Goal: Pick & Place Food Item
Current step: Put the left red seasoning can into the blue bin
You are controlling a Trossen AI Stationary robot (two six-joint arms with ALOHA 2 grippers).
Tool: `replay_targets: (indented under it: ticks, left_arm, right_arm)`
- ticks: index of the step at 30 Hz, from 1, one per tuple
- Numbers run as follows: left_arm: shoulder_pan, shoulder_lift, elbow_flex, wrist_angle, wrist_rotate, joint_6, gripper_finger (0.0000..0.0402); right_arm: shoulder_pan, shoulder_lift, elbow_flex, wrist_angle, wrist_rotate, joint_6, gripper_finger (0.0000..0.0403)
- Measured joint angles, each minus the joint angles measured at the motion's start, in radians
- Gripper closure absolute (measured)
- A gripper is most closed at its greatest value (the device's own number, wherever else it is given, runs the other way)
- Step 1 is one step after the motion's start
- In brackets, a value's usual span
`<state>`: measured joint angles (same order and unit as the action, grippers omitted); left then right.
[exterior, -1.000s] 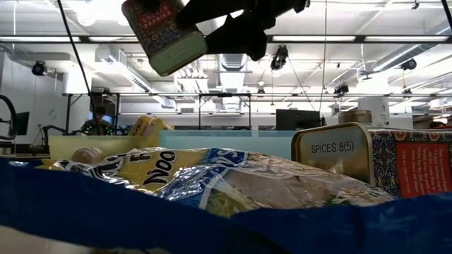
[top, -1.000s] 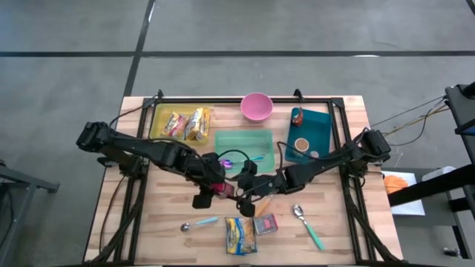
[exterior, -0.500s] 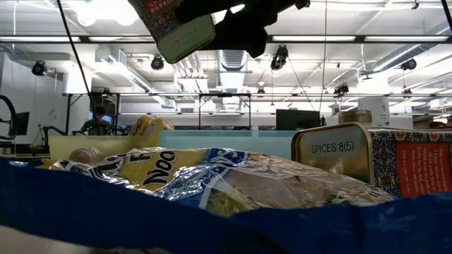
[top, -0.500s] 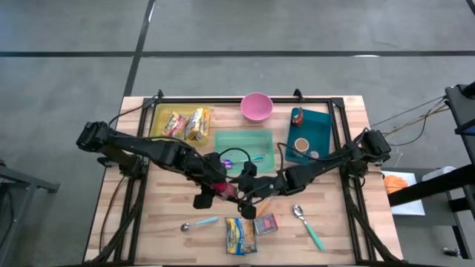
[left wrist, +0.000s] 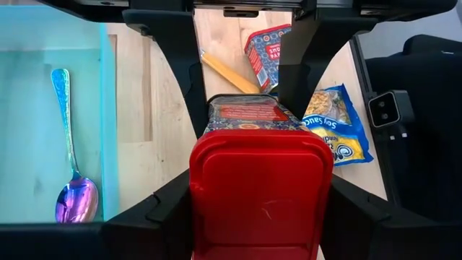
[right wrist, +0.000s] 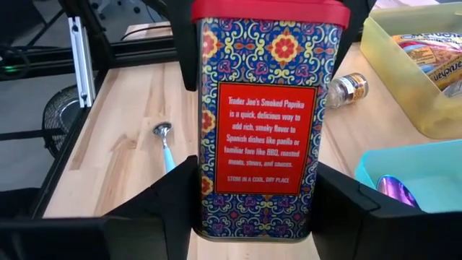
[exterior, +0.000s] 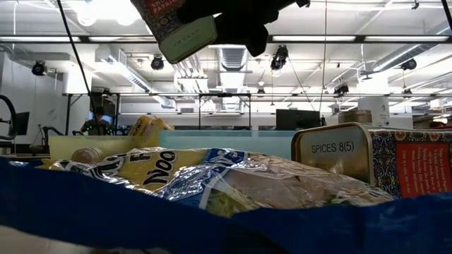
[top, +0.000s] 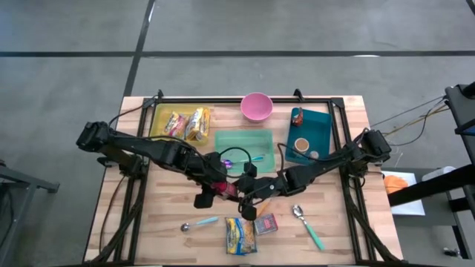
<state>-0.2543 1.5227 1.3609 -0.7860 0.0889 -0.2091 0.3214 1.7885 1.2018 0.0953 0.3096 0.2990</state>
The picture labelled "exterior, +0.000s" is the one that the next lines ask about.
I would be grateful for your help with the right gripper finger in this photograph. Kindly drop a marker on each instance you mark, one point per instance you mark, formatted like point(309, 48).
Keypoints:
point(243, 35)

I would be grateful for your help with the patterned red spice tin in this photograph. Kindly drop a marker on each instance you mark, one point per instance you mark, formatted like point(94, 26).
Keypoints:
point(332, 151)
point(187, 42)

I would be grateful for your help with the pale yellow ramen pack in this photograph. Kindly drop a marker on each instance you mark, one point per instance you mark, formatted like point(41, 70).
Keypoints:
point(163, 132)

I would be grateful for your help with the orange yellow ramen pack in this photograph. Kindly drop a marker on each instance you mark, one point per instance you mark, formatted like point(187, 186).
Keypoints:
point(141, 127)

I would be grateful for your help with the background black robot arm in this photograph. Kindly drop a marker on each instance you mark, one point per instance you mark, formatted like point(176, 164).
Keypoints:
point(49, 130)

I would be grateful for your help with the black ceiling spotlight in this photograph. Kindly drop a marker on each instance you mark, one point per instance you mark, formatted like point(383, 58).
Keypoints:
point(279, 56)
point(341, 89)
point(157, 63)
point(409, 64)
point(39, 68)

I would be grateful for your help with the black monitor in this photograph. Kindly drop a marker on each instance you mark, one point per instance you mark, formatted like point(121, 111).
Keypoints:
point(23, 123)
point(298, 120)

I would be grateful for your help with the teal plastic bin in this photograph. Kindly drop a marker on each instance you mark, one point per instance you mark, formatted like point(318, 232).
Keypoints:
point(226, 143)

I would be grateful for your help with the blue yellow ramen pack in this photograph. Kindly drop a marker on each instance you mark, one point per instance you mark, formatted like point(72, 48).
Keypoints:
point(226, 183)

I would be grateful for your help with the yellow plastic bin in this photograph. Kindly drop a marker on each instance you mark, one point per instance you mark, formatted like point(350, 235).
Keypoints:
point(113, 144)

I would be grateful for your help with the person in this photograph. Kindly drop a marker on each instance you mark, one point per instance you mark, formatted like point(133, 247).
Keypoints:
point(97, 125)

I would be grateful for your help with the round tan ridged object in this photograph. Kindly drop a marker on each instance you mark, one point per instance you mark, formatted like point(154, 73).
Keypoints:
point(86, 156)

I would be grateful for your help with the background black frame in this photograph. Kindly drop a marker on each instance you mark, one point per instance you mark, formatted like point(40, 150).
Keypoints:
point(226, 94)

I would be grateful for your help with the black aluminium table frame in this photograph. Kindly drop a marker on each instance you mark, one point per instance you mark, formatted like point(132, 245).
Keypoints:
point(318, 39)

